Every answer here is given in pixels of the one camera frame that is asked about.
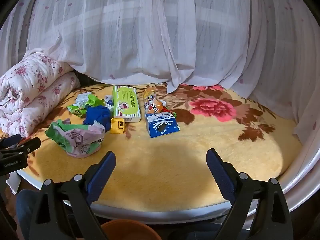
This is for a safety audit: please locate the sheer white floral curtain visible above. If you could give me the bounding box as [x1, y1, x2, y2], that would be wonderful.
[0, 0, 320, 153]

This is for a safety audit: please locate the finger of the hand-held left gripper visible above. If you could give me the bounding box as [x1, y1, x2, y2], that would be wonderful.
[0, 137, 42, 157]
[0, 134, 22, 148]

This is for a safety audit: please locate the crumpled blue cloth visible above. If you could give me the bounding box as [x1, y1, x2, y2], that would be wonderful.
[83, 105, 112, 132]

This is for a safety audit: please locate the yellow floral plush blanket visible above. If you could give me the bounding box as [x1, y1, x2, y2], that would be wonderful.
[17, 82, 303, 207]

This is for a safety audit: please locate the brown round bucket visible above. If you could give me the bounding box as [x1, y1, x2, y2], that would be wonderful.
[101, 219, 162, 240]

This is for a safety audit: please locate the small yellow box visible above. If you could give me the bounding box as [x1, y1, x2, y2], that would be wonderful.
[111, 117, 125, 134]

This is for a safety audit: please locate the person's leg in jeans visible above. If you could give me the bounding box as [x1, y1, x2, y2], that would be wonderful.
[16, 189, 38, 240]

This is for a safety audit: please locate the crumpled light green wrapper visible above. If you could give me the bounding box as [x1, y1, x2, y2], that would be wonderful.
[86, 95, 105, 108]

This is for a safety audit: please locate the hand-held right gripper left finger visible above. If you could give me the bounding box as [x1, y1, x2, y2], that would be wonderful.
[29, 151, 117, 240]

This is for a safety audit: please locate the small white wrapper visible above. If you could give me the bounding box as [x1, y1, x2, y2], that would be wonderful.
[75, 92, 92, 104]

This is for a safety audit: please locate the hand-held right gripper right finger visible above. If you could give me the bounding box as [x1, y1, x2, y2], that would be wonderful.
[206, 148, 294, 240]

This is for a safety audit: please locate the blue milk carton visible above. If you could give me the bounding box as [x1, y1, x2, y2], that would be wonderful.
[145, 113, 180, 138]

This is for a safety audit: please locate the small red wrapper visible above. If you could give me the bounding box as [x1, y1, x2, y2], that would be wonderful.
[161, 106, 177, 117]

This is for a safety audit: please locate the green snack wrapper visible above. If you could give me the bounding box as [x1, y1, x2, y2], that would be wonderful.
[66, 104, 89, 118]

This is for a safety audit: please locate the orange drink pouch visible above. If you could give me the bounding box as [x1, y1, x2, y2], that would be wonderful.
[143, 86, 167, 119]

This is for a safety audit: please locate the green and white plastic bag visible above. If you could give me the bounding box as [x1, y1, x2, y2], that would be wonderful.
[45, 119, 105, 158]

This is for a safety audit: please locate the folded pink floral quilt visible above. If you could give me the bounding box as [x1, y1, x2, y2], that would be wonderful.
[0, 52, 81, 138]

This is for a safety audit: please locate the green and white carton box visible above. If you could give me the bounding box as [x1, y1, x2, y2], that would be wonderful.
[112, 85, 142, 123]

